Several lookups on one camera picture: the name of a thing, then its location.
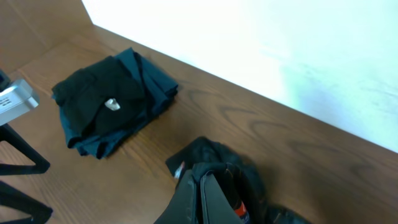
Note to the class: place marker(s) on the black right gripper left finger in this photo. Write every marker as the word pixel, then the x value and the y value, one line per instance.
pixel 182 208

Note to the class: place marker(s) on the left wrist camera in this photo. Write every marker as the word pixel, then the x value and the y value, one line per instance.
pixel 17 98

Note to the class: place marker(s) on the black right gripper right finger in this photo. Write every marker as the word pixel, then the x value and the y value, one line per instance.
pixel 214 205

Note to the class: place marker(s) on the black patterned sports jersey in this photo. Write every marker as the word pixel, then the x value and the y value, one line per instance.
pixel 239 180

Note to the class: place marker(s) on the folded navy blue garment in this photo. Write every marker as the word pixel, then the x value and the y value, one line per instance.
pixel 159 90

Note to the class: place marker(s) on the folded black garment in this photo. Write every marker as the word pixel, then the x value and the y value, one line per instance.
pixel 100 98

